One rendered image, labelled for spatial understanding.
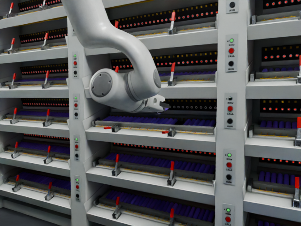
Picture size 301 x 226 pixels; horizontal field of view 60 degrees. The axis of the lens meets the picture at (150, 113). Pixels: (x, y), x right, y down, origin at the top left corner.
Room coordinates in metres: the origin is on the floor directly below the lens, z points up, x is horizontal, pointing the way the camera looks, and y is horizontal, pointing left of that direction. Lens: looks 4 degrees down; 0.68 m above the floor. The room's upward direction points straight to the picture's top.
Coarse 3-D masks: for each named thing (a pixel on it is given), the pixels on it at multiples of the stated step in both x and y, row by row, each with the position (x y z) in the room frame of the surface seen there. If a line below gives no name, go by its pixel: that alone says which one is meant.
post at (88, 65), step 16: (80, 48) 1.20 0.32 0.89; (80, 64) 1.20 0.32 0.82; (96, 64) 1.27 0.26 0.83; (80, 80) 1.20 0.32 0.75; (80, 96) 1.20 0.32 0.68; (80, 112) 1.21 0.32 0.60; (96, 112) 1.27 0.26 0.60; (80, 128) 1.21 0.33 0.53; (80, 144) 1.21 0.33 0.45; (96, 144) 1.27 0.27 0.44; (80, 208) 1.21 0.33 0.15; (80, 224) 1.21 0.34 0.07
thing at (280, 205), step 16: (272, 160) 0.98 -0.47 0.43; (288, 160) 0.95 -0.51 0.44; (256, 176) 0.98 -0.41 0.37; (272, 176) 0.94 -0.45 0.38; (288, 176) 0.93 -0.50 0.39; (256, 192) 0.89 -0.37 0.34; (272, 192) 0.87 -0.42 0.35; (288, 192) 0.86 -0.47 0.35; (256, 208) 0.85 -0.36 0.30; (272, 208) 0.83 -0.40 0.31; (288, 208) 0.80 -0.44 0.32
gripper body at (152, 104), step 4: (156, 96) 0.76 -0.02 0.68; (160, 96) 0.79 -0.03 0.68; (148, 100) 0.74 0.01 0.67; (152, 100) 0.74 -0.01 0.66; (156, 100) 0.76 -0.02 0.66; (160, 100) 0.78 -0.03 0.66; (164, 100) 0.81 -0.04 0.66; (148, 104) 0.73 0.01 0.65; (152, 104) 0.75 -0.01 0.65; (156, 104) 0.76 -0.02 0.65; (144, 108) 0.75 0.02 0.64; (148, 108) 0.75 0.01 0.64; (152, 108) 0.75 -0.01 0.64; (156, 108) 0.77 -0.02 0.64; (160, 108) 0.78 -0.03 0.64
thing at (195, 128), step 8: (128, 128) 1.12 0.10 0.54; (144, 128) 1.09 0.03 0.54; (152, 128) 1.09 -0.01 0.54; (160, 128) 1.07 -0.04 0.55; (168, 128) 1.05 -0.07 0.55; (176, 128) 1.03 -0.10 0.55; (184, 128) 1.02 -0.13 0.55; (192, 128) 1.00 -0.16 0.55; (200, 128) 0.99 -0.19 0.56; (208, 128) 0.97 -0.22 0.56
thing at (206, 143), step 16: (144, 112) 1.25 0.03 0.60; (176, 112) 1.17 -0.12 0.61; (192, 112) 1.13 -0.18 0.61; (208, 112) 1.10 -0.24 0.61; (96, 128) 1.20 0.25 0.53; (144, 144) 1.06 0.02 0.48; (160, 144) 1.02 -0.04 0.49; (176, 144) 0.99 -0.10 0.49; (192, 144) 0.96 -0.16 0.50; (208, 144) 0.93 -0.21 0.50
